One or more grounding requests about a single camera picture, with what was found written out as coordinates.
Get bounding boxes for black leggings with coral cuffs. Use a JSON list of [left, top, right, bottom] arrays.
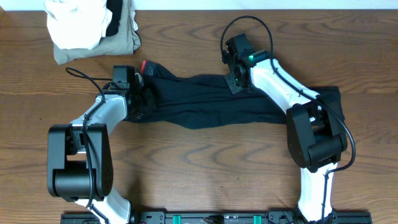
[[124, 60, 346, 130]]

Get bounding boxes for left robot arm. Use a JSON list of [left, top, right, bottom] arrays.
[[47, 65, 155, 223]]

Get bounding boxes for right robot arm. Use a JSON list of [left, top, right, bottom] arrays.
[[221, 34, 348, 223]]

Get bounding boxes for khaki folded garment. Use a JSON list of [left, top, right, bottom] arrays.
[[53, 0, 141, 65]]

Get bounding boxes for black folded garment on pile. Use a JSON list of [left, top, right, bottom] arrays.
[[106, 0, 123, 37]]

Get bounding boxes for white folded garment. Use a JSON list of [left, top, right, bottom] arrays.
[[43, 0, 113, 50]]

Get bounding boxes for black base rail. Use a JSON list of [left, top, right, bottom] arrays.
[[60, 210, 373, 224]]

